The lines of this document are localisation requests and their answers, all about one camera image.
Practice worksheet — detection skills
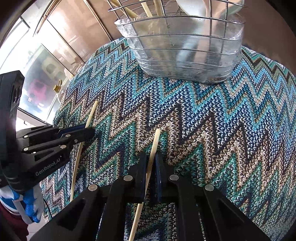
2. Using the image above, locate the bamboo chopstick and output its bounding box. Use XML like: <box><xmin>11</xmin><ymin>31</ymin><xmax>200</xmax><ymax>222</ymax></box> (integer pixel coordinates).
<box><xmin>70</xmin><ymin>100</ymin><xmax>98</xmax><ymax>202</ymax></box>
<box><xmin>154</xmin><ymin>0</ymin><xmax>165</xmax><ymax>16</ymax></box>
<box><xmin>140</xmin><ymin>0</ymin><xmax>152</xmax><ymax>17</ymax></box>
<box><xmin>128</xmin><ymin>128</ymin><xmax>161</xmax><ymax>241</ymax></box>
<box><xmin>110</xmin><ymin>0</ymin><xmax>139</xmax><ymax>19</ymax></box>

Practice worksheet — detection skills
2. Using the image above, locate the pink ceramic spoon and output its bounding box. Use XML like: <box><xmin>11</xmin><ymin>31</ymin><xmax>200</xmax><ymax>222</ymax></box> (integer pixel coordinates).
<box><xmin>211</xmin><ymin>0</ymin><xmax>245</xmax><ymax>20</ymax></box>

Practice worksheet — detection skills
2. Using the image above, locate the white plastic stool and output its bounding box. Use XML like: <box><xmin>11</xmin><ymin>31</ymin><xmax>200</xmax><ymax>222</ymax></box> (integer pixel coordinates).
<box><xmin>41</xmin><ymin>56</ymin><xmax>74</xmax><ymax>81</ymax></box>

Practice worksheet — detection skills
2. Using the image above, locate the zigzag knitted table cloth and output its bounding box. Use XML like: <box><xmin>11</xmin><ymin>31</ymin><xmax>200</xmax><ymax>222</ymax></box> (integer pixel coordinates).
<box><xmin>41</xmin><ymin>38</ymin><xmax>295</xmax><ymax>240</ymax></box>

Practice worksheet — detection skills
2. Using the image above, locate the wire utensil basket with liner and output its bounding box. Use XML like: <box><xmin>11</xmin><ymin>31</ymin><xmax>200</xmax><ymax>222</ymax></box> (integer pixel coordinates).
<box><xmin>109</xmin><ymin>1</ymin><xmax>245</xmax><ymax>83</ymax></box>

